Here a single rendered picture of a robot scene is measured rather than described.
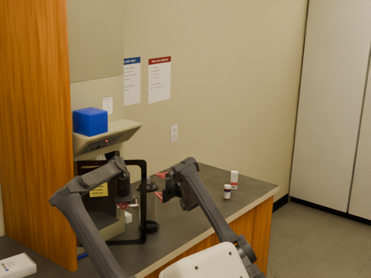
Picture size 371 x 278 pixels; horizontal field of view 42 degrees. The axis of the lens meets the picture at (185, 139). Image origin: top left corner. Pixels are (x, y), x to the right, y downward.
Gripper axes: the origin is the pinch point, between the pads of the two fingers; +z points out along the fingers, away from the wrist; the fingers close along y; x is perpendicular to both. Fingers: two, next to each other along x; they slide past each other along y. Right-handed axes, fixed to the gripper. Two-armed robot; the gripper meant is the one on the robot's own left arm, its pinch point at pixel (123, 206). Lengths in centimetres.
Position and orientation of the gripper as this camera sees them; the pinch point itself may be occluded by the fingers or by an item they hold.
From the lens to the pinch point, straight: 204.9
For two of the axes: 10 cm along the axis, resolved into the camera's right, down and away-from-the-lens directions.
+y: 1.2, 6.8, -7.3
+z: -0.7, 7.4, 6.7
